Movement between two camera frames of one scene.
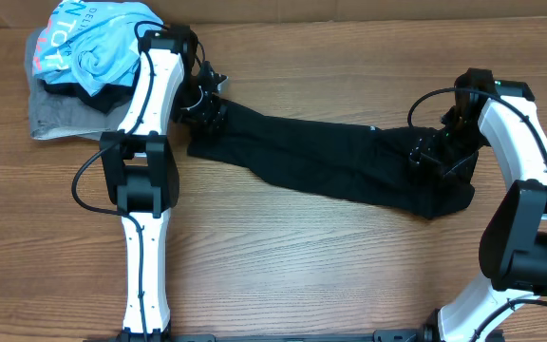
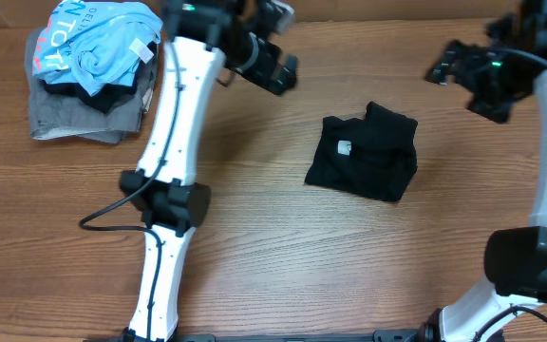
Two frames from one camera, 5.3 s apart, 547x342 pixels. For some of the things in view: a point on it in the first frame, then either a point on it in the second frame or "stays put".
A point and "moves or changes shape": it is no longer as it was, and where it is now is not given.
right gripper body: x=456 y=151 → x=493 y=78
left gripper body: x=205 y=110 → x=254 y=66
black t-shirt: x=359 y=162 moves or changes shape
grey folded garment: x=54 y=117 stays put
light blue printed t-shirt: x=92 y=43 stays put
